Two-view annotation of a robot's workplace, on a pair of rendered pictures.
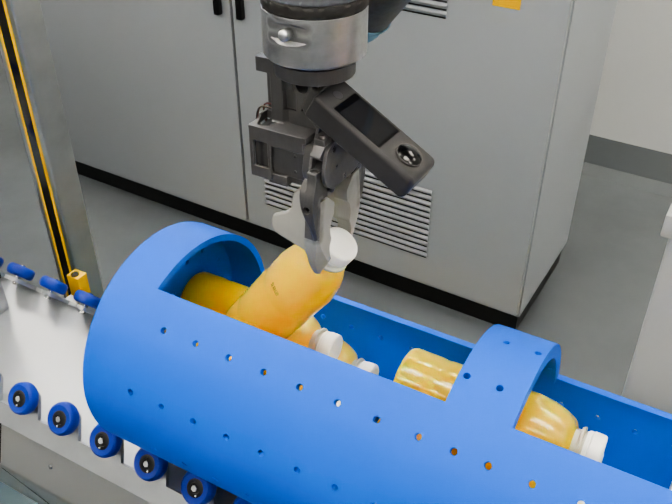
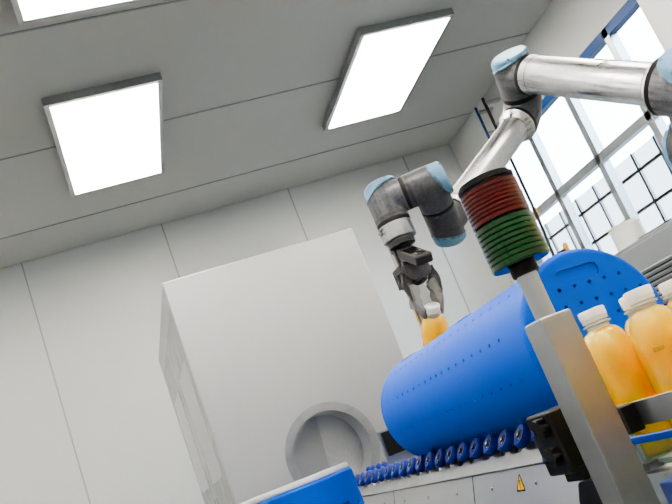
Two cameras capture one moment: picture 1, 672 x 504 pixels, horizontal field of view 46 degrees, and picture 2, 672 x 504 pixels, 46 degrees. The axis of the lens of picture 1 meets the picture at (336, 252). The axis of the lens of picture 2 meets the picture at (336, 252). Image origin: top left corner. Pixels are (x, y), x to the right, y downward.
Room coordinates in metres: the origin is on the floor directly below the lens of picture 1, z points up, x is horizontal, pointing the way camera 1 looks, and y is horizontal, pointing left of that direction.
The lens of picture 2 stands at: (-0.93, -1.16, 1.04)
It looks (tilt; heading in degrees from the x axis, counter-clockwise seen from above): 14 degrees up; 42
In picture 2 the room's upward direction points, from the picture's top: 22 degrees counter-clockwise
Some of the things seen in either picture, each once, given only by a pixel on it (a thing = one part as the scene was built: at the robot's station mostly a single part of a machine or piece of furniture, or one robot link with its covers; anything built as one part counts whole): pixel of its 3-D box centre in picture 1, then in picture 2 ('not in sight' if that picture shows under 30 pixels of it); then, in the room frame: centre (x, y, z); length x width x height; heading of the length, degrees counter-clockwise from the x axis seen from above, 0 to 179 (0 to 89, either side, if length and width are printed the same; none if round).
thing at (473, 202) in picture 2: not in sight; (494, 204); (-0.20, -0.75, 1.23); 0.06 x 0.06 x 0.04
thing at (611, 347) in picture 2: not in sight; (625, 384); (0.13, -0.64, 1.00); 0.07 x 0.07 x 0.19
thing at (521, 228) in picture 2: not in sight; (512, 242); (-0.20, -0.75, 1.18); 0.06 x 0.06 x 0.05
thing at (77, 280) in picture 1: (67, 292); not in sight; (1.04, 0.45, 0.92); 0.08 x 0.03 x 0.05; 151
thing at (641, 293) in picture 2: not in sight; (640, 298); (0.13, -0.71, 1.10); 0.04 x 0.04 x 0.02
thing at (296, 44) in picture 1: (312, 32); (396, 233); (0.65, 0.02, 1.52); 0.10 x 0.09 x 0.05; 150
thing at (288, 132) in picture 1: (308, 118); (408, 263); (0.66, 0.02, 1.44); 0.09 x 0.08 x 0.12; 60
